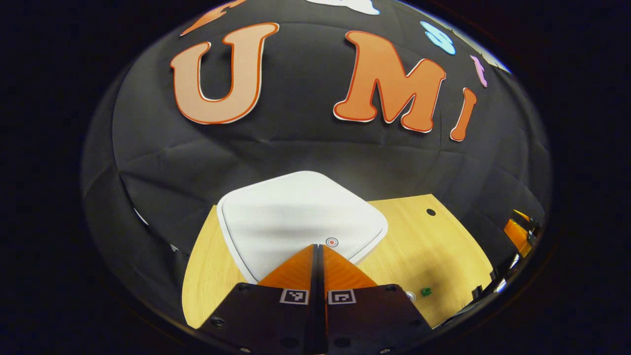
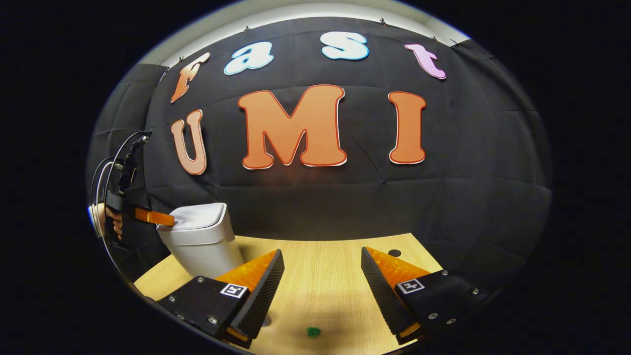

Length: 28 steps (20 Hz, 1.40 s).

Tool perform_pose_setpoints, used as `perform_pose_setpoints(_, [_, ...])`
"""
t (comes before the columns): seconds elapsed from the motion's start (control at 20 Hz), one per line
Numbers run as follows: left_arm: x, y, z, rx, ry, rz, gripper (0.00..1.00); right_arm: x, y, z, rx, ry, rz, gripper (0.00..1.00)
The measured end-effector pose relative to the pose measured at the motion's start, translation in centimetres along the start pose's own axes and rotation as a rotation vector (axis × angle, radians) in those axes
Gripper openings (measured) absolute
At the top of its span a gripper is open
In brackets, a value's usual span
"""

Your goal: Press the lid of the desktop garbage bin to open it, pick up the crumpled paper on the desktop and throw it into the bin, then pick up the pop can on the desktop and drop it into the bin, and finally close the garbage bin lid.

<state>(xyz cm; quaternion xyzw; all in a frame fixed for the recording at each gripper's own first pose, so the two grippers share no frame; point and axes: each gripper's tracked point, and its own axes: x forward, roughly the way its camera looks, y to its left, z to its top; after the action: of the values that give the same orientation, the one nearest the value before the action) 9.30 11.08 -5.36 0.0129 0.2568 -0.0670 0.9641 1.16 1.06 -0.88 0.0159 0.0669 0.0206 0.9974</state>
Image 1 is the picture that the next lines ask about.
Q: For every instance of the black backdrop cloth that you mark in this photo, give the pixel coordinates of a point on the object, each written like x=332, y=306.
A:
x=296, y=148

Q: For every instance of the green paper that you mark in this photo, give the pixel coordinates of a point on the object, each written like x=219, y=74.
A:
x=426, y=291

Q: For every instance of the white desktop garbage bin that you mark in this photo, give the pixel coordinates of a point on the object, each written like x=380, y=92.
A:
x=296, y=212

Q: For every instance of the small silver pop can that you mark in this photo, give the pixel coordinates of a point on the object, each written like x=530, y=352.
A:
x=410, y=296

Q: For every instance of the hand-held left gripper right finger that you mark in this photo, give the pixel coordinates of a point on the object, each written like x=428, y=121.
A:
x=329, y=325

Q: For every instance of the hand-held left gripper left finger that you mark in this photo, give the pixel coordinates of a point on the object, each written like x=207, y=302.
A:
x=310, y=325

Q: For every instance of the wooden desktop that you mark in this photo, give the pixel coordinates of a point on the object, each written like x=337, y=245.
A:
x=434, y=256

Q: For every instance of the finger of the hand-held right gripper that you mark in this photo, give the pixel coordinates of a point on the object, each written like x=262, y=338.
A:
x=520, y=236
x=522, y=216

